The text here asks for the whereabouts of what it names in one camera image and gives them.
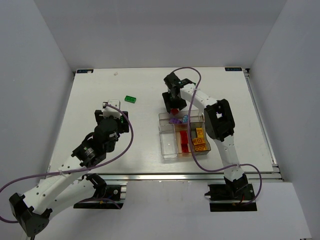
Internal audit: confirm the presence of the small red square lego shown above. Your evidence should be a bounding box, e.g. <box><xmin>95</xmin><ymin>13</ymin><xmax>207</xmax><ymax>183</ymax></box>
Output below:
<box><xmin>170</xmin><ymin>108</ymin><xmax>179</xmax><ymax>116</ymax></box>

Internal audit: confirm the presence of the purple flower lego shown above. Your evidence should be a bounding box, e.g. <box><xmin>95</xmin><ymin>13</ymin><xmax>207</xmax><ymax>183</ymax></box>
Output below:
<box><xmin>181</xmin><ymin>114</ymin><xmax>190</xmax><ymax>124</ymax></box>

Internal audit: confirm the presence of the purple sloped lego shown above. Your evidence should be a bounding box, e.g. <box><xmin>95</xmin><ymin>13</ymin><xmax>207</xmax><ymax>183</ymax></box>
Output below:
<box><xmin>169</xmin><ymin>118</ymin><xmax>182</xmax><ymax>125</ymax></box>

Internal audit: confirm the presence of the yellow curved lego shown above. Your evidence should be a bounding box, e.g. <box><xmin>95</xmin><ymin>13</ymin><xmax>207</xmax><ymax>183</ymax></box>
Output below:
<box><xmin>192</xmin><ymin>137</ymin><xmax>206</xmax><ymax>146</ymax></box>
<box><xmin>195</xmin><ymin>127</ymin><xmax>204</xmax><ymax>138</ymax></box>

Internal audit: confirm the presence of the red lego brick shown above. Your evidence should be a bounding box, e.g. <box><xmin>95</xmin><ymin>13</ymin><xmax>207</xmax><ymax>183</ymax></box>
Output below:
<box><xmin>179</xmin><ymin>130</ymin><xmax>189</xmax><ymax>144</ymax></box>

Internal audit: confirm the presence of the red long lego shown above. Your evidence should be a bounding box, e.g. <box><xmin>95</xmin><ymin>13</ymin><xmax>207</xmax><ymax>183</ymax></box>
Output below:
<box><xmin>180</xmin><ymin>143</ymin><xmax>190</xmax><ymax>153</ymax></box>

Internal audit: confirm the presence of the yellow lego brick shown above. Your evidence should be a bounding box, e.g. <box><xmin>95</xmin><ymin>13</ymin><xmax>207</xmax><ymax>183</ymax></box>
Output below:
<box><xmin>194</xmin><ymin>144</ymin><xmax>208</xmax><ymax>152</ymax></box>

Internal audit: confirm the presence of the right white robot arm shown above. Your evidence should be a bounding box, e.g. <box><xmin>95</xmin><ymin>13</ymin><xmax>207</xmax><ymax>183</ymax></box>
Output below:
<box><xmin>162</xmin><ymin>72</ymin><xmax>248</xmax><ymax>199</ymax></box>

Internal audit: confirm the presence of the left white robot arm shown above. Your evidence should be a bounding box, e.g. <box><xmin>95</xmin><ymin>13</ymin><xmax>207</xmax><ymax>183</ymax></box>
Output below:
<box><xmin>9</xmin><ymin>110</ymin><xmax>133</xmax><ymax>238</ymax></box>

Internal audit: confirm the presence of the long smoky clear container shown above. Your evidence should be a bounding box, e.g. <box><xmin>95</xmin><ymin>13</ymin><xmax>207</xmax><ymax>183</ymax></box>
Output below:
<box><xmin>158</xmin><ymin>110</ymin><xmax>204</xmax><ymax>126</ymax></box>

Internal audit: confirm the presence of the long green lego brick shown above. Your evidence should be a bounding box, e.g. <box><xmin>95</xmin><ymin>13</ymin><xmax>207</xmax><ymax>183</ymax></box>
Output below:
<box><xmin>124</xmin><ymin>95</ymin><xmax>137</xmax><ymax>104</ymax></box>

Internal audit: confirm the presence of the clear plastic container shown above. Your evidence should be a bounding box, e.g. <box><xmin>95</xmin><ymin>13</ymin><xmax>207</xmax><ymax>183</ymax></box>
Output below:
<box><xmin>158</xmin><ymin>124</ymin><xmax>178</xmax><ymax>160</ymax></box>

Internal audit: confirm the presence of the dark grey plastic container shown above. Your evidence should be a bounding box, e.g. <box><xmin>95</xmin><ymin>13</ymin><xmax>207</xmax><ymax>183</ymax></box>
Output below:
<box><xmin>190</xmin><ymin>122</ymin><xmax>211</xmax><ymax>155</ymax></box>

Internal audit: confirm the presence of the left blue table label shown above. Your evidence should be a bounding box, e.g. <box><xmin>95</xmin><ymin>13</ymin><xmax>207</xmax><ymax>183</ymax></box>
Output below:
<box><xmin>76</xmin><ymin>69</ymin><xmax>94</xmax><ymax>74</ymax></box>

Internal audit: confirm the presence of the blue table label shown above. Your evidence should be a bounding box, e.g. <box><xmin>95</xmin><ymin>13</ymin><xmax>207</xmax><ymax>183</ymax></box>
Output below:
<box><xmin>224</xmin><ymin>67</ymin><xmax>243</xmax><ymax>72</ymax></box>
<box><xmin>76</xmin><ymin>69</ymin><xmax>94</xmax><ymax>74</ymax></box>

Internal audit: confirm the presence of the right blue table label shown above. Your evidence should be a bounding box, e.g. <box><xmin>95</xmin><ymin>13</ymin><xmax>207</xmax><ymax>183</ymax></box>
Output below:
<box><xmin>224</xmin><ymin>67</ymin><xmax>243</xmax><ymax>72</ymax></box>

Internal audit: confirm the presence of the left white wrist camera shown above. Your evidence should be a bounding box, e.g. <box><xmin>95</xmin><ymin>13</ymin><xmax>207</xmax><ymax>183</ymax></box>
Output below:
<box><xmin>102</xmin><ymin>99</ymin><xmax>121</xmax><ymax>119</ymax></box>

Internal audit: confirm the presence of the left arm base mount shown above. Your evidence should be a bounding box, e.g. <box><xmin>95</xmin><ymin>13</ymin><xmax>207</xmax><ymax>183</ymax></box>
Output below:
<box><xmin>73</xmin><ymin>173</ymin><xmax>127</xmax><ymax>210</ymax></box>

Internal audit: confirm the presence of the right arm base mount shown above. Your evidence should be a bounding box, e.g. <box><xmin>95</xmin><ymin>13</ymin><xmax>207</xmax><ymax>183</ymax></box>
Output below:
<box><xmin>204</xmin><ymin>184</ymin><xmax>258</xmax><ymax>213</ymax></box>

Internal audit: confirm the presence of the aluminium table rail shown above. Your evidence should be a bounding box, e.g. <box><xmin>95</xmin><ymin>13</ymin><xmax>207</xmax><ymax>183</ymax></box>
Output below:
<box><xmin>47</xmin><ymin>159</ymin><xmax>286</xmax><ymax>182</ymax></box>

